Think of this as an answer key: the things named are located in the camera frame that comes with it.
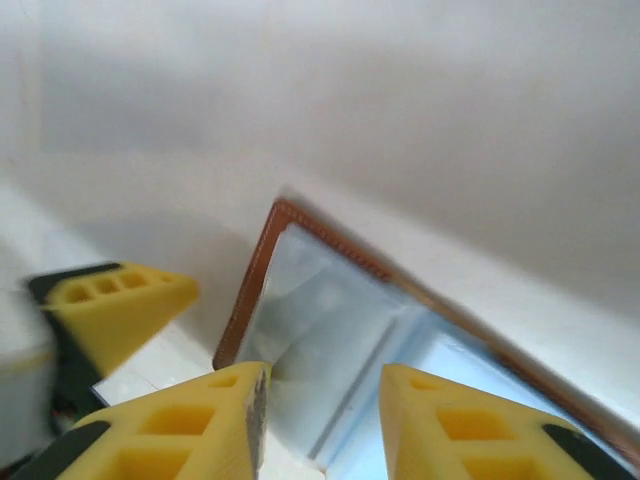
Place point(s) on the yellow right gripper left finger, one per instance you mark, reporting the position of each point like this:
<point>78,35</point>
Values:
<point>175,435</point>

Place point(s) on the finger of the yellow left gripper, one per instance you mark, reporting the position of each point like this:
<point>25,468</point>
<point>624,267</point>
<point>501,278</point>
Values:
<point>125,310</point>

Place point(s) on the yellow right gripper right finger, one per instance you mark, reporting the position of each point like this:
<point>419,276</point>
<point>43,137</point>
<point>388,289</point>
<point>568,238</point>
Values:
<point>460,435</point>

